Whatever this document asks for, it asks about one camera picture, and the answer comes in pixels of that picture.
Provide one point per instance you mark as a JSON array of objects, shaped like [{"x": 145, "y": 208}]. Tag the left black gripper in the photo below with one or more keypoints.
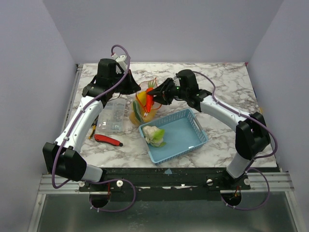
[{"x": 133, "y": 86}]

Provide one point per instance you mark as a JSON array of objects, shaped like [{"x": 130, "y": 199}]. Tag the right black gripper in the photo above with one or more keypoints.
[{"x": 166, "y": 90}]

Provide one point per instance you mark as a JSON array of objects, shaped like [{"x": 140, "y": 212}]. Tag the yellow mango toy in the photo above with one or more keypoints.
[{"x": 141, "y": 98}]

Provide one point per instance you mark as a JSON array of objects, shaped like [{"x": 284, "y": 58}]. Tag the orange carrot toy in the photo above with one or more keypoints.
[{"x": 149, "y": 98}]

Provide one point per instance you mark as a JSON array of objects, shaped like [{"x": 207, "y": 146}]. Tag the green chili pepper toy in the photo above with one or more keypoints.
[{"x": 136, "y": 110}]

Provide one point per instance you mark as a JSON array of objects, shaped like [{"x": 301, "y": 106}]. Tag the clear zip bag orange zipper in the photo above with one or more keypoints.
[{"x": 143, "y": 108}]

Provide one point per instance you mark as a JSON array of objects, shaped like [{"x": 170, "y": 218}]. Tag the orange bell pepper toy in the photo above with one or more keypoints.
[{"x": 147, "y": 117}]

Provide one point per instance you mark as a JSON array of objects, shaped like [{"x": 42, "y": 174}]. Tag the yellow lemon toy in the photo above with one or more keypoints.
[{"x": 133, "y": 119}]

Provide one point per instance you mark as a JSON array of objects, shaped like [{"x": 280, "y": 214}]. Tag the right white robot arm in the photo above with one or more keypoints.
[{"x": 252, "y": 136}]

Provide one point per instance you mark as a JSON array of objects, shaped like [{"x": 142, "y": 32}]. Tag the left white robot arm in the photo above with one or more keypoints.
[{"x": 62, "y": 157}]

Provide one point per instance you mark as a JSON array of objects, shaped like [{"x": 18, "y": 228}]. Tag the clear plastic screw box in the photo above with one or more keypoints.
[{"x": 111, "y": 117}]

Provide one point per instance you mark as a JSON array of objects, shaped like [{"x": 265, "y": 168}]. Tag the blue plastic basket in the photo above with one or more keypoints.
[{"x": 183, "y": 134}]

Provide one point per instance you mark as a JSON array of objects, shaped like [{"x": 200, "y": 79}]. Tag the white cauliflower toy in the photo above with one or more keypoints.
[{"x": 154, "y": 136}]

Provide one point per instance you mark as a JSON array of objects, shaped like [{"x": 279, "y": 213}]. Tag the red utility knife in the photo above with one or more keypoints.
[{"x": 108, "y": 140}]

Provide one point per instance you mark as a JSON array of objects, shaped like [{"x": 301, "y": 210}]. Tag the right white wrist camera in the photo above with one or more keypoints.
[{"x": 176, "y": 80}]

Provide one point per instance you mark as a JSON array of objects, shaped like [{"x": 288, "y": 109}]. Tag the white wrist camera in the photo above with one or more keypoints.
[
  {"x": 176, "y": 80},
  {"x": 121, "y": 65}
]

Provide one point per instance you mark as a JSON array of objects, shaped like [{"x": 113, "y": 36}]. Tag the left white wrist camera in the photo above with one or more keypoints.
[{"x": 121, "y": 65}]

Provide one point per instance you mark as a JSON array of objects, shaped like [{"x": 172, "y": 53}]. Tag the yellow handled tool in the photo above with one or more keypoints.
[{"x": 94, "y": 125}]

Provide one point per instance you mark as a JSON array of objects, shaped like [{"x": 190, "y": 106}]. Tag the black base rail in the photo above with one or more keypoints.
[{"x": 164, "y": 184}]

